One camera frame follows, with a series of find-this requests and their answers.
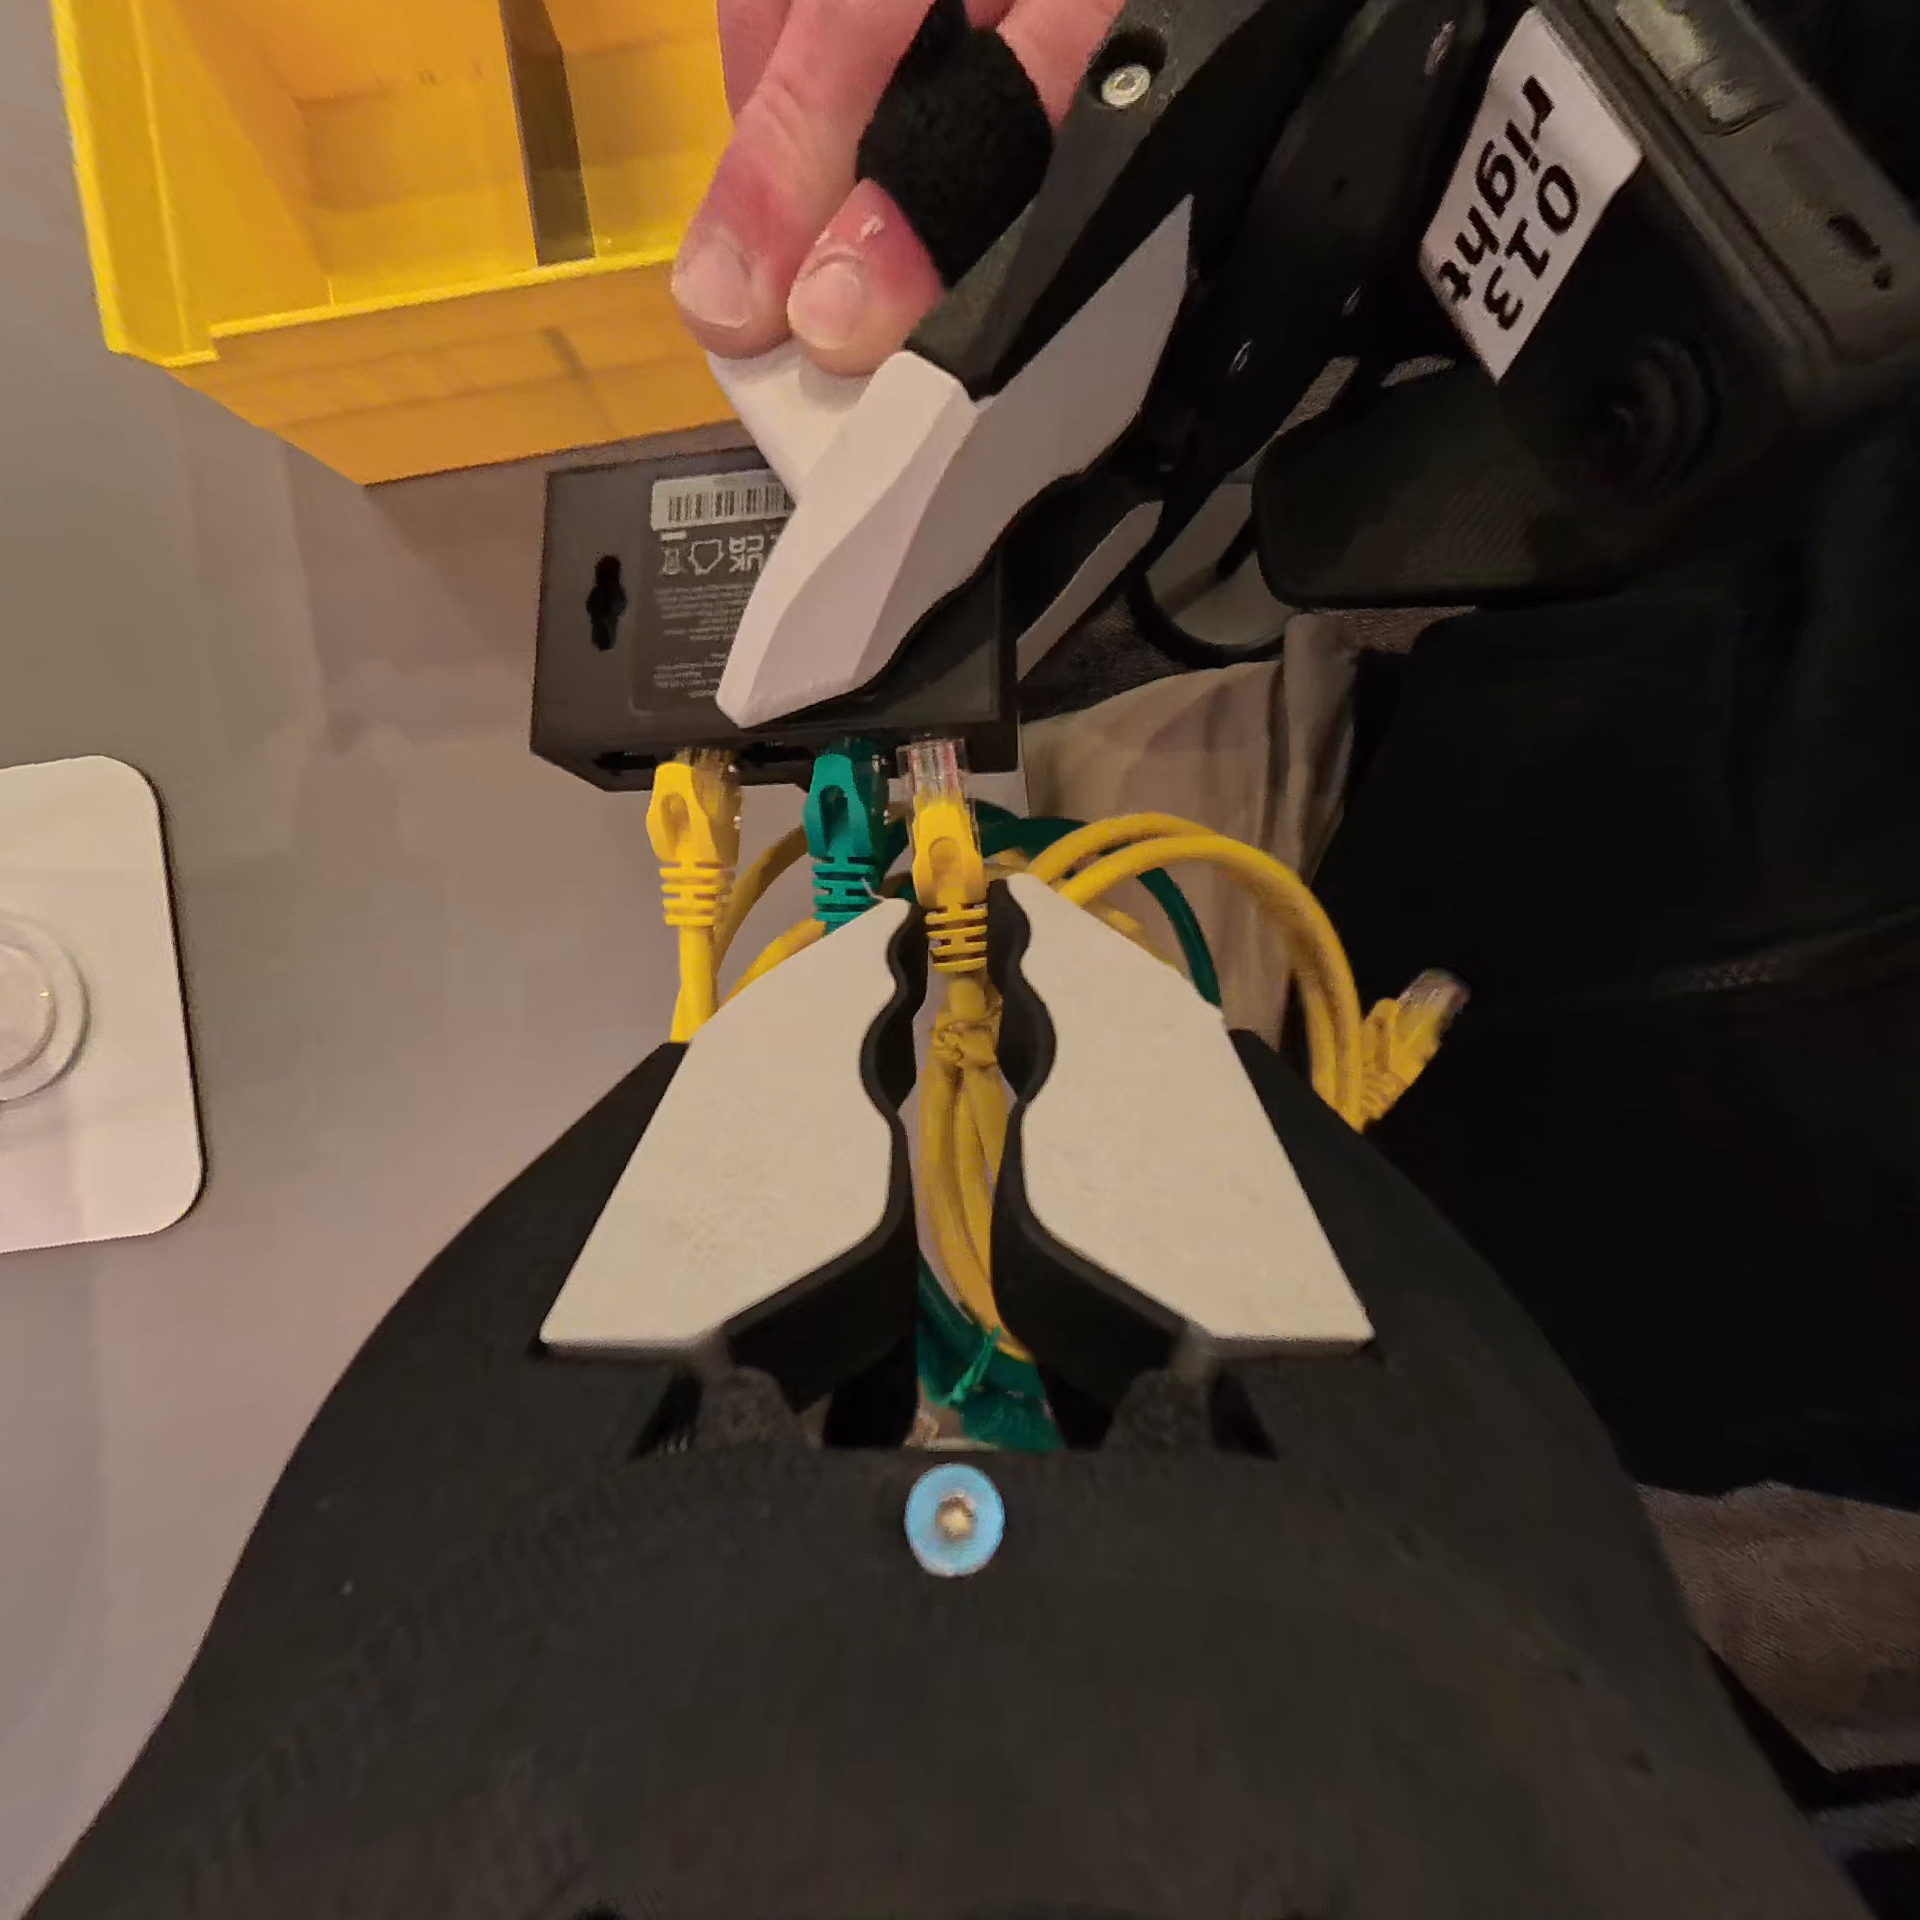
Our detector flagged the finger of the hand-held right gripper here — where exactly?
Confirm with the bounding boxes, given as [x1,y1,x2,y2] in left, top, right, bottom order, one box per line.
[1018,486,1272,669]
[702,193,1200,729]

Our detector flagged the person's beige trousers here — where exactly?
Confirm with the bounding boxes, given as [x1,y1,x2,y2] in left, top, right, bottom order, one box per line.
[1024,607,1364,1050]

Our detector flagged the person's right hand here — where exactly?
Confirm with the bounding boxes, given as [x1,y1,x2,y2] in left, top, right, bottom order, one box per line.
[671,0,1120,377]

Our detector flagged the person's black top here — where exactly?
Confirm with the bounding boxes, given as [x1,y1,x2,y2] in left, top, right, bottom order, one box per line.
[1296,496,1920,1508]

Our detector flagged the green ethernet cable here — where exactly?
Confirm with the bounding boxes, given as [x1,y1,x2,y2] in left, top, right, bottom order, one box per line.
[806,736,1221,1453]

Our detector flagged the clear round dish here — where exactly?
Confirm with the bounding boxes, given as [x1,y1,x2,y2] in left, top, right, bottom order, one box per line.
[0,914,90,1105]

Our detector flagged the white square pad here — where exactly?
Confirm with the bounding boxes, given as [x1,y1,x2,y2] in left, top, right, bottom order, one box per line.
[0,753,206,1256]

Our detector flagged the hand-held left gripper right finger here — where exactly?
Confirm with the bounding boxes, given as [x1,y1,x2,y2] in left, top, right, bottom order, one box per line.
[986,874,1376,1412]

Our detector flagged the yellow plastic bin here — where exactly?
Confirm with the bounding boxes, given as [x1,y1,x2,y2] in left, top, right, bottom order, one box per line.
[47,0,788,486]

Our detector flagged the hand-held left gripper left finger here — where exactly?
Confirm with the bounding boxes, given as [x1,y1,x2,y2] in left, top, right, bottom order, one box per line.
[536,893,924,1412]

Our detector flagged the black network switch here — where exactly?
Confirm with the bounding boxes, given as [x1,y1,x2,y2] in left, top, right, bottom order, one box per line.
[527,447,1024,792]

